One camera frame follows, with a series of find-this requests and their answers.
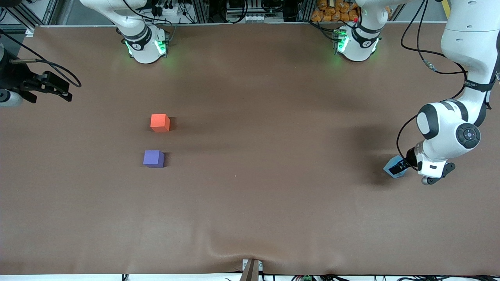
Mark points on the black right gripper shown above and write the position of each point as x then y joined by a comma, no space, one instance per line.
11,75

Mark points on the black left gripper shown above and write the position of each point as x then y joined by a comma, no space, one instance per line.
410,156

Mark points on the light blue foam block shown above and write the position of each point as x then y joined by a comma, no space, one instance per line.
387,168

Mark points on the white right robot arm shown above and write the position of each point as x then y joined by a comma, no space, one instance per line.
144,52

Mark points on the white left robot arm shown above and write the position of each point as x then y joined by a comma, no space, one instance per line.
465,39

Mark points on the orange foam block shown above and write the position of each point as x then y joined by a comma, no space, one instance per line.
160,122

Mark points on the purple foam block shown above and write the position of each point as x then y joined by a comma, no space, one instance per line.
153,158

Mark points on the brown table cover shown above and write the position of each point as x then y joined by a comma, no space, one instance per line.
273,195

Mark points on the white power strip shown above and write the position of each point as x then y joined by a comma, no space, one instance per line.
168,9

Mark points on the green terminal connector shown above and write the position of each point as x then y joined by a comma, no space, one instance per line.
306,278

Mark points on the white terminal strip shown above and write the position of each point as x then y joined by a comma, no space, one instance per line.
256,18

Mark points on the aluminium corner bracket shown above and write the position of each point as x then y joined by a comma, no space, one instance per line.
30,31

